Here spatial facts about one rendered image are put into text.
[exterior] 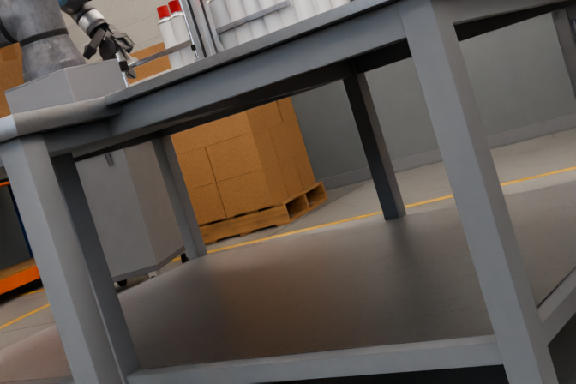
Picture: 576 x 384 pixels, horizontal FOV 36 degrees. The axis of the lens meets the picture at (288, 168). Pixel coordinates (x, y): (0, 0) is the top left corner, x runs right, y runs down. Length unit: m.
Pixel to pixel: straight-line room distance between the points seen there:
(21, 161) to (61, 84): 0.40
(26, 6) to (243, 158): 3.82
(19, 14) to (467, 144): 1.14
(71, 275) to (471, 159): 0.76
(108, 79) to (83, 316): 0.66
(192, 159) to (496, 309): 4.63
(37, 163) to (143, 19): 6.29
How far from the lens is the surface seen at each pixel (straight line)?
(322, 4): 2.24
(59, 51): 2.13
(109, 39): 2.73
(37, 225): 1.70
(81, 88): 2.06
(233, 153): 5.86
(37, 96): 2.10
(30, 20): 2.14
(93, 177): 4.60
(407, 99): 6.86
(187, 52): 2.51
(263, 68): 1.63
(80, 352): 1.72
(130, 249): 4.62
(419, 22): 1.45
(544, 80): 6.57
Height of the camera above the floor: 0.68
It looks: 3 degrees down
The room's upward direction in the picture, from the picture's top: 17 degrees counter-clockwise
